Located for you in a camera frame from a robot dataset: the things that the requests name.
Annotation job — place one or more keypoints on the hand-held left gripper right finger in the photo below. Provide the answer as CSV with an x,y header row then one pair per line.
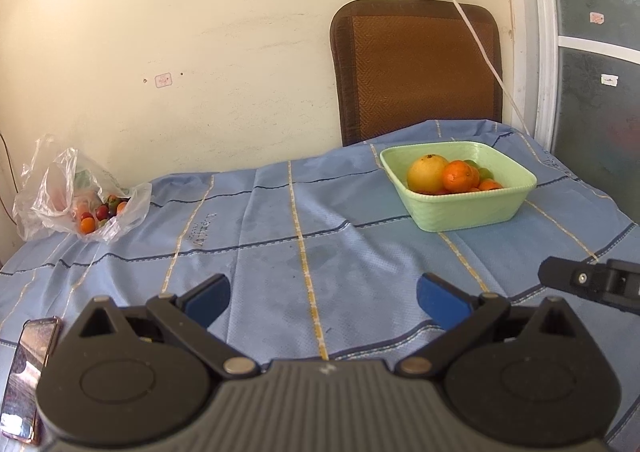
x,y
440,299

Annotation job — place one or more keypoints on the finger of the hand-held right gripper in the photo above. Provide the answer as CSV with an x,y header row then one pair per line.
x,y
565,274

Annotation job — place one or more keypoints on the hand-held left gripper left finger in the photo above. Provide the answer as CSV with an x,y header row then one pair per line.
x,y
207,299

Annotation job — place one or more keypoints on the green plastic basket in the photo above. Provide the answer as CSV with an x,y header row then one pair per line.
x,y
465,212

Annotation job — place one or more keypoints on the large yellow citrus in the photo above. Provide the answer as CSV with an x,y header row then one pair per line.
x,y
427,173

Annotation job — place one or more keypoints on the green tomato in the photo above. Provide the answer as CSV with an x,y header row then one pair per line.
x,y
114,204
484,172

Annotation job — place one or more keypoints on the blue checked tablecloth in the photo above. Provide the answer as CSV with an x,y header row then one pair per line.
x,y
350,257

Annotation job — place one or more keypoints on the small red tomato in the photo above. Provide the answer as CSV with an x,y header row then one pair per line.
x,y
102,213

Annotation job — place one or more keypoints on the clear plastic bag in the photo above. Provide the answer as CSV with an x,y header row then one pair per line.
x,y
50,182

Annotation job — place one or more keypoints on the white glass sticker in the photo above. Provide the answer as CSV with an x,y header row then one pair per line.
x,y
609,80

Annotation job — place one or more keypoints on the smartphone with pink case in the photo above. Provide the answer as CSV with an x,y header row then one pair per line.
x,y
25,382

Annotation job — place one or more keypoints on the brown woven seat mat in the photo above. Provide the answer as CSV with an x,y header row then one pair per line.
x,y
410,67

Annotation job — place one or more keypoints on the pink glass sticker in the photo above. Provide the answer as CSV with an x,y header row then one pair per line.
x,y
597,17

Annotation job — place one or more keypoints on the pink outlined wall label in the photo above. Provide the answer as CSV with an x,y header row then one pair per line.
x,y
163,80

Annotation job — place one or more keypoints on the white door frame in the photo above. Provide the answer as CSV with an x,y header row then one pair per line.
x,y
542,32

